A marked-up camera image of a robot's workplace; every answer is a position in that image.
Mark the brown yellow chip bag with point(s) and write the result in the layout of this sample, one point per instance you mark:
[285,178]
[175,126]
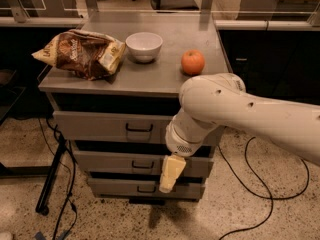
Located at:
[89,55]

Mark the grey metal drawer cabinet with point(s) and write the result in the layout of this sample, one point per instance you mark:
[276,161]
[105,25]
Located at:
[148,89]

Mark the grey bottom drawer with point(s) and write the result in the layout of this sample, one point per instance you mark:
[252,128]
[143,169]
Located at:
[147,186]

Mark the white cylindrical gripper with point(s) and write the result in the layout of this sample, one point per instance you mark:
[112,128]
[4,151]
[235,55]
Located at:
[179,144]

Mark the orange fruit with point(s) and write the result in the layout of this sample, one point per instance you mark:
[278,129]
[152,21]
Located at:
[192,62]

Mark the grey top drawer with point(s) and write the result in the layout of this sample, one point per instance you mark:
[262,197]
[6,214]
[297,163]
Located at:
[112,127]

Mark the black stand leg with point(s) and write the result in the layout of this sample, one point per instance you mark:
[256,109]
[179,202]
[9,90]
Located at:
[42,204]

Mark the white rail pipe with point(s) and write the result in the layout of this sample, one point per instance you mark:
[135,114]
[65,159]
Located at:
[265,25]

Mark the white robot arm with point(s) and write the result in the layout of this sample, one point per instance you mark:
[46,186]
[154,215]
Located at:
[210,101]

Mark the white ceramic bowl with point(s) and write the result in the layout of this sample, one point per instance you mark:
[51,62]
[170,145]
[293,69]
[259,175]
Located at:
[143,47]

